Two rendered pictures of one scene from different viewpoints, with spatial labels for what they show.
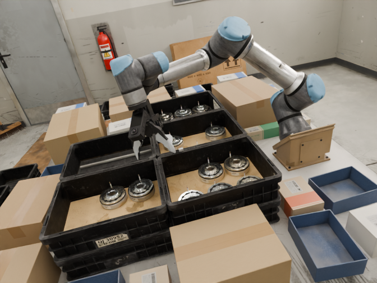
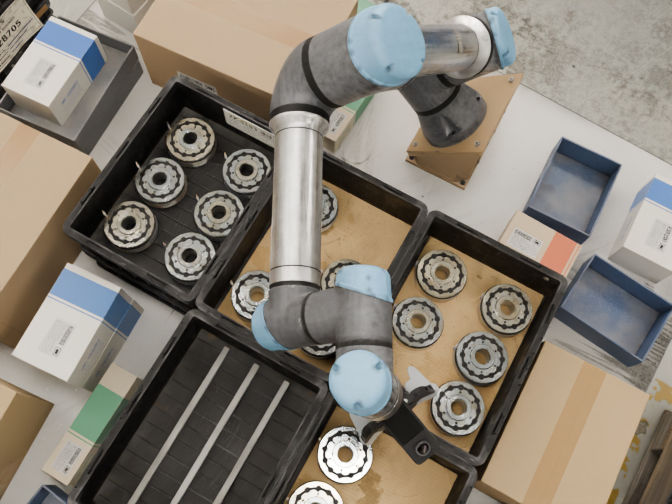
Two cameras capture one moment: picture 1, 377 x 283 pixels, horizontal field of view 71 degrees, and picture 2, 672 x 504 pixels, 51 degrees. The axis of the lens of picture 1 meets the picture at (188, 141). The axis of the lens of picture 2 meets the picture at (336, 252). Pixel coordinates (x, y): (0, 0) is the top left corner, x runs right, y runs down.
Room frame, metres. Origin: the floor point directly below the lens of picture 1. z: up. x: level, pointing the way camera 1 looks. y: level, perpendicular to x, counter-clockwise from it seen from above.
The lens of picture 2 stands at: (0.84, 0.30, 2.22)
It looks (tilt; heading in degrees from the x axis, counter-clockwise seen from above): 72 degrees down; 301
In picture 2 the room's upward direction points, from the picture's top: 6 degrees clockwise
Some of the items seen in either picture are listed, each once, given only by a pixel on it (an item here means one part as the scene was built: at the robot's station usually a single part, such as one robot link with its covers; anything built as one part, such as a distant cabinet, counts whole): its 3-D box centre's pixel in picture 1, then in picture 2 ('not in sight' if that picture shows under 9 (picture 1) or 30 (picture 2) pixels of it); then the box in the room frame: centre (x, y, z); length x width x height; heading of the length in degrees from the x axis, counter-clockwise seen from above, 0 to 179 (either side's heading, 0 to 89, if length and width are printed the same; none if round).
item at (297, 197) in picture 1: (296, 199); (532, 255); (0.74, -0.38, 0.74); 0.16 x 0.12 x 0.07; 5
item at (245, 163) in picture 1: (236, 163); (441, 273); (0.88, -0.18, 0.86); 0.10 x 0.10 x 0.01
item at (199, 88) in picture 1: (191, 95); (56, 71); (1.85, -0.07, 0.80); 0.20 x 0.12 x 0.09; 101
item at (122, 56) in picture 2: not in sight; (69, 81); (1.82, -0.08, 0.78); 0.27 x 0.20 x 0.05; 102
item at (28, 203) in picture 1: (37, 212); not in sight; (0.88, 0.69, 0.78); 0.30 x 0.22 x 0.16; 0
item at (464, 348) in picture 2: (221, 192); (482, 357); (0.72, -0.08, 0.86); 0.10 x 0.10 x 0.01
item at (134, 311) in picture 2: not in sight; (89, 334); (1.40, 0.33, 0.75); 0.20 x 0.12 x 0.09; 100
